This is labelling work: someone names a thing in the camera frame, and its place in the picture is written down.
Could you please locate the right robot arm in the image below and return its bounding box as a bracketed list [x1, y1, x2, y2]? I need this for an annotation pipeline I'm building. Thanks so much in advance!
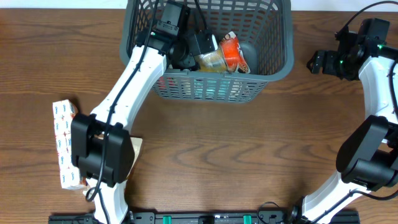
[287, 18, 397, 223]

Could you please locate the right black cable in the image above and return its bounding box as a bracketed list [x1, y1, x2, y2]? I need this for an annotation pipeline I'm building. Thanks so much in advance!
[334, 0, 398, 41]

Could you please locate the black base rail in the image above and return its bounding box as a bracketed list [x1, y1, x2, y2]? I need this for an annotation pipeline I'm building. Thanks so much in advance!
[48, 210, 361, 224]

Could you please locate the grey plastic slotted basket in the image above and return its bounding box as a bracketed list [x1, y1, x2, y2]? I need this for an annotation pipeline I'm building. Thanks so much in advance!
[119, 0, 295, 104]

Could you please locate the cream pouch with label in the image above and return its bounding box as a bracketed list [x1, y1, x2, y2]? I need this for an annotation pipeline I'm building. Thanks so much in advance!
[81, 136, 144, 197]

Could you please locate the orange brown cracker package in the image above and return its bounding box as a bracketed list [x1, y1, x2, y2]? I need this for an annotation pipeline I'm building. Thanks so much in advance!
[194, 31, 251, 73]

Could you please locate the black cable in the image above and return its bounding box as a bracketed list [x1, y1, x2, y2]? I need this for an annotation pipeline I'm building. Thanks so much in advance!
[84, 0, 160, 224]
[334, 0, 398, 41]

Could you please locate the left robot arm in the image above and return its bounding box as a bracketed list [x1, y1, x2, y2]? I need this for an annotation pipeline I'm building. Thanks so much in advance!
[70, 1, 218, 223]

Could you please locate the white tissue pack bundle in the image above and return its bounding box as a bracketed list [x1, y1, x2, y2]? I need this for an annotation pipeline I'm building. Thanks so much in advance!
[52, 100, 87, 190]

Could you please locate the teal small snack packet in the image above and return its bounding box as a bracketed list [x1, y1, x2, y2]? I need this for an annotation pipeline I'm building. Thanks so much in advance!
[193, 79, 231, 101]

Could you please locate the left black cable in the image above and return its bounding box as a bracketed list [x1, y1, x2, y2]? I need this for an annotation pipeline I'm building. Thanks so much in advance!
[84, 0, 160, 224]

